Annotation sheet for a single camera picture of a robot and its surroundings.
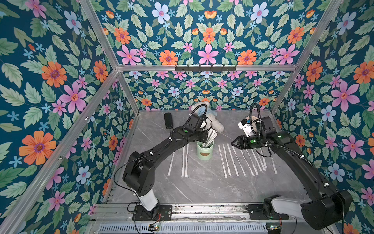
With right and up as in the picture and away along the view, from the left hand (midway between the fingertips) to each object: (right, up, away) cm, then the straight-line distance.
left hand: (209, 134), depth 84 cm
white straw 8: (+36, -19, +6) cm, 41 cm away
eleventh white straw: (-14, -18, +8) cm, 24 cm away
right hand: (+15, -3, -9) cm, 17 cm away
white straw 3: (+17, -17, +9) cm, 26 cm away
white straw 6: (+32, -18, +8) cm, 37 cm away
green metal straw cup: (-3, -12, +2) cm, 12 cm away
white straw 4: (+20, -18, +7) cm, 27 cm away
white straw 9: (+41, -23, +3) cm, 47 cm away
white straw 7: (+34, -21, +5) cm, 40 cm away
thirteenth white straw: (-16, -12, +12) cm, 23 cm away
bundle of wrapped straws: (+2, 0, 0) cm, 2 cm away
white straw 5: (+29, -24, +3) cm, 38 cm away
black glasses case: (-29, +9, +27) cm, 41 cm away
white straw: (+9, -18, +7) cm, 22 cm away
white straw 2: (+12, -18, +8) cm, 23 cm away
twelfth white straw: (-23, -17, +9) cm, 30 cm away
